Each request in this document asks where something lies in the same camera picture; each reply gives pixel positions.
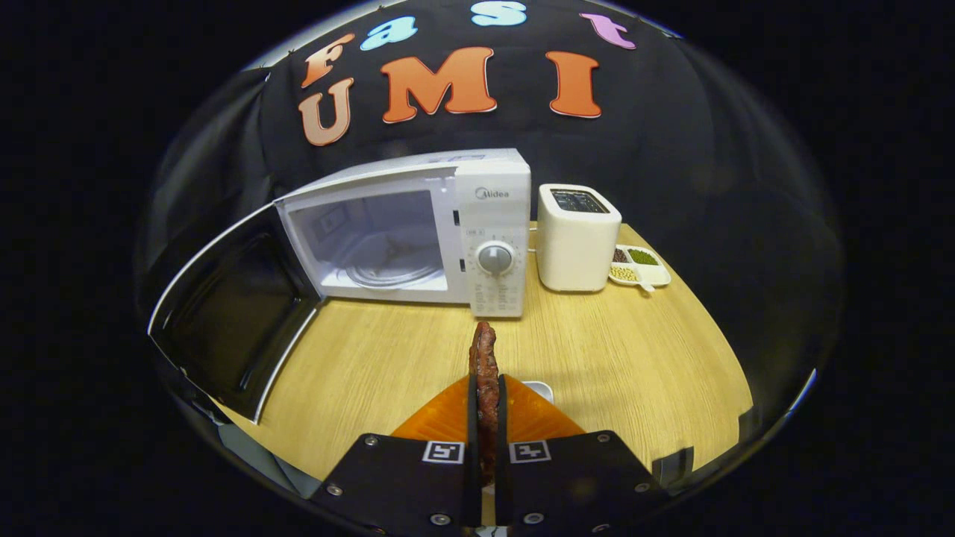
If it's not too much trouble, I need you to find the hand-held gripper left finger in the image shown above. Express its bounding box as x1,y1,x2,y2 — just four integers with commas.
312,375,482,537

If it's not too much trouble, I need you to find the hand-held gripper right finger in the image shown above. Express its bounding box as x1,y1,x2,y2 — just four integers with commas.
495,374,669,537

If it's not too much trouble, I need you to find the red meat slice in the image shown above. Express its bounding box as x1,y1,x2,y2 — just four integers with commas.
469,321,499,487

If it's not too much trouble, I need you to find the white microwave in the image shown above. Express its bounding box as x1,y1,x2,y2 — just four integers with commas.
147,148,532,424

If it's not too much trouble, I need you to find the black table edge clamp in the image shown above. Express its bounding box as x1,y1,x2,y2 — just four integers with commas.
653,446,695,489

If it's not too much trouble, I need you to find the white toaster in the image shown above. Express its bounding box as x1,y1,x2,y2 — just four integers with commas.
536,183,622,293

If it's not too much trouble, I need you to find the white divided bean dish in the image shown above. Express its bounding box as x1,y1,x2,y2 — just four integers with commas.
608,244,671,293

